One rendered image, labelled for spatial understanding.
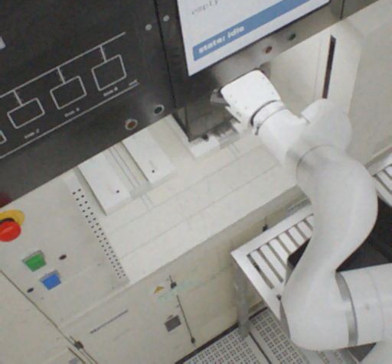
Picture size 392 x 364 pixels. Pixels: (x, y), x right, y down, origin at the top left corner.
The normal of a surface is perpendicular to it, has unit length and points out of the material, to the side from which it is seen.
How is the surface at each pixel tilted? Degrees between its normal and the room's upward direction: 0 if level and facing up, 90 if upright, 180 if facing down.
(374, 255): 0
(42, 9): 90
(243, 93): 4
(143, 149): 0
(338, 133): 41
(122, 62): 90
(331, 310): 19
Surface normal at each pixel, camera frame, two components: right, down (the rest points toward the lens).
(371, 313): -0.01, -0.04
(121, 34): 0.52, 0.70
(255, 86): -0.06, -0.58
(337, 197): -0.56, -0.19
